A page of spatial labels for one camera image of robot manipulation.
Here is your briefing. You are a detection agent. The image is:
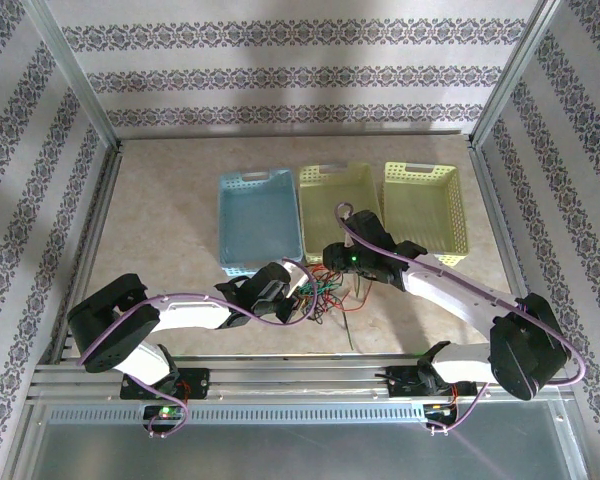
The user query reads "thin green cable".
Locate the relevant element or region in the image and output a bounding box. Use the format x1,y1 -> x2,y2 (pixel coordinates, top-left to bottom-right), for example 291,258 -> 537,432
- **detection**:
299,277 -> 342,302

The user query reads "thin black cable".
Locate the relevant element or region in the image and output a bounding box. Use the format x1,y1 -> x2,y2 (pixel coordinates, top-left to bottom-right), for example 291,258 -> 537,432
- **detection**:
304,269 -> 364,352

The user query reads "yellow perforated plastic basket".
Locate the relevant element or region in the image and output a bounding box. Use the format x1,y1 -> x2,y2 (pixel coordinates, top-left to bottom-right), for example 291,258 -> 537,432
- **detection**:
382,160 -> 469,266
297,160 -> 387,266

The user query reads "blue perforated plastic basket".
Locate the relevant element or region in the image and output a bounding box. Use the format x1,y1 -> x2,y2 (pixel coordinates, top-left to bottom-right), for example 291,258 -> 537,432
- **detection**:
217,168 -> 304,279

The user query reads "grey metal sheet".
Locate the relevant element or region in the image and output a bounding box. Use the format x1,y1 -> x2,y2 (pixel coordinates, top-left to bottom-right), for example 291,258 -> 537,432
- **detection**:
27,399 -> 579,480

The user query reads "small circuit board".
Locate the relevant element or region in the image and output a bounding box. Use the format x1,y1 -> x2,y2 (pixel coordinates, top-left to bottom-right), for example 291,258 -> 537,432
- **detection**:
422,403 -> 459,426
142,404 -> 189,431

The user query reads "wide aluminium base rail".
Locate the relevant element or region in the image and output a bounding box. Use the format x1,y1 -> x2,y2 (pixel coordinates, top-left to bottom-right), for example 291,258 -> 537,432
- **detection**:
29,352 -> 576,402

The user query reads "slotted grey cable duct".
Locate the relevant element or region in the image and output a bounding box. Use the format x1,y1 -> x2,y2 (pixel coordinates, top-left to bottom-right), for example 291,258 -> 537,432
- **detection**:
47,402 -> 431,425

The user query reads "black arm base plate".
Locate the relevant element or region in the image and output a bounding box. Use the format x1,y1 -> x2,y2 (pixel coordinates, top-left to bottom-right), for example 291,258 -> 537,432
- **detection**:
119,367 -> 211,401
387,364 -> 479,399

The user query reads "aluminium frame rail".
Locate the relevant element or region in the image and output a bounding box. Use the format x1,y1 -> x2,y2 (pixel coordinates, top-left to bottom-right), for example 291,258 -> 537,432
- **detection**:
114,130 -> 476,144
467,144 -> 546,361
44,142 -> 126,366

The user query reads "aluminium frame post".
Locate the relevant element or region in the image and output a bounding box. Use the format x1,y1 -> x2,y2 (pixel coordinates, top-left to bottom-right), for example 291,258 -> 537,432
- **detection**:
468,0 -> 564,147
22,0 -> 124,151

